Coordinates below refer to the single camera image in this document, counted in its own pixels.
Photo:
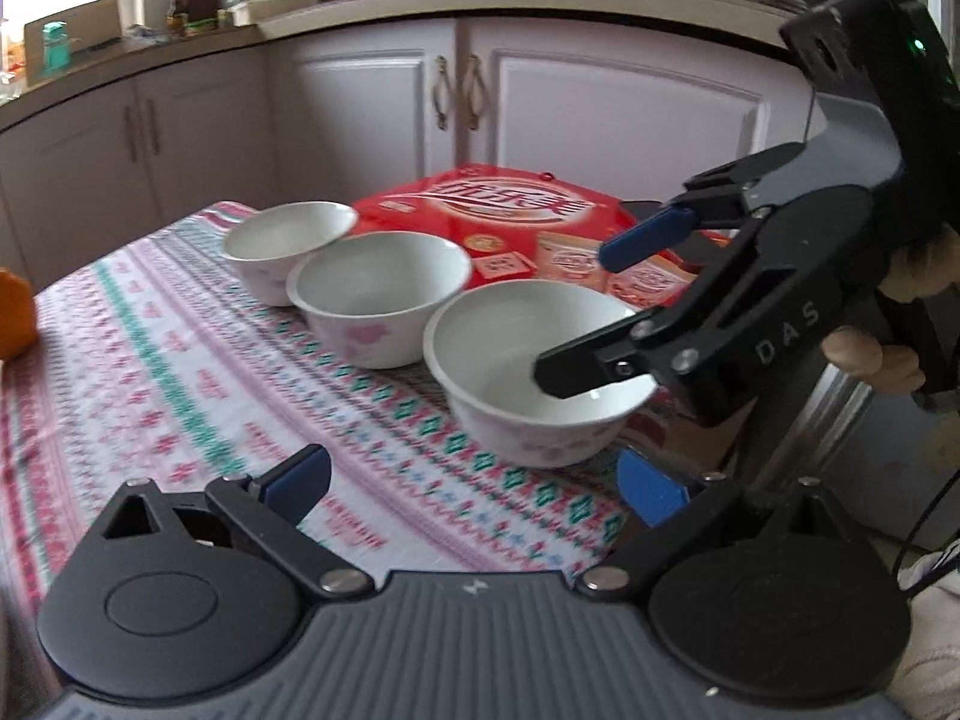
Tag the red snack box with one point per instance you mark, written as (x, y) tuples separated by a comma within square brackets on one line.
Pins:
[(517, 225)]

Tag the teal water bottle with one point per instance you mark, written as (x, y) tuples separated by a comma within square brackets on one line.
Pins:
[(56, 47)]

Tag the patterned tablecloth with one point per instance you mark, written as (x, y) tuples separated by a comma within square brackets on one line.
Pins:
[(155, 363)]

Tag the right gloved hand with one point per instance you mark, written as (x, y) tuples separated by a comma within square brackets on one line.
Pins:
[(906, 343)]

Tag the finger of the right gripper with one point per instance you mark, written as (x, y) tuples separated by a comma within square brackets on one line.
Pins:
[(659, 232), (599, 358)]

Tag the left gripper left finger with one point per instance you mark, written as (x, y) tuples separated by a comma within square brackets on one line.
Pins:
[(265, 513)]

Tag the wooden cutting board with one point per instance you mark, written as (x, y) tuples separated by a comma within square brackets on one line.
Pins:
[(87, 26)]

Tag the white base cabinets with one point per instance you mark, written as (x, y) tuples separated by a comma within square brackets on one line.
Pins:
[(342, 115)]

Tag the white bowl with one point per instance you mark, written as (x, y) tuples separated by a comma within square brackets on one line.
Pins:
[(370, 297), (481, 348), (263, 249)]

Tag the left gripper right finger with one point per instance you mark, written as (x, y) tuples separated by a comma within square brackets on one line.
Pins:
[(675, 510)]

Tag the orange without leaf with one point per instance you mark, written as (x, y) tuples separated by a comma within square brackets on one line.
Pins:
[(18, 316)]

